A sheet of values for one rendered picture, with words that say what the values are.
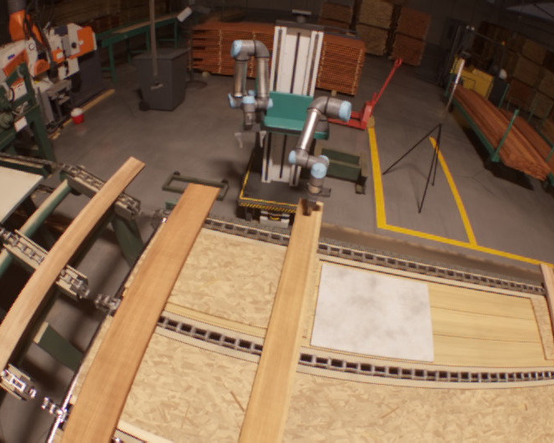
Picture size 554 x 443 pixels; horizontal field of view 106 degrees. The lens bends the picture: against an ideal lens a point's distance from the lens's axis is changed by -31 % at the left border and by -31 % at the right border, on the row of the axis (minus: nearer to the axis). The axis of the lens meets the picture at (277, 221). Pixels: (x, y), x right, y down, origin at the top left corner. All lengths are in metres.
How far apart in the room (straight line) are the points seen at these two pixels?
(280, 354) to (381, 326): 0.51
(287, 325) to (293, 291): 0.18
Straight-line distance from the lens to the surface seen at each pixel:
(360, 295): 1.51
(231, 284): 1.44
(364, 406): 1.32
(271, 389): 1.20
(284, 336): 1.28
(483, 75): 10.27
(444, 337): 1.64
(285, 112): 2.39
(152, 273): 1.48
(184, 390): 1.26
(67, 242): 1.72
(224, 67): 6.60
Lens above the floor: 2.05
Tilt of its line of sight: 45 degrees down
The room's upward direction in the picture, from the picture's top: 8 degrees clockwise
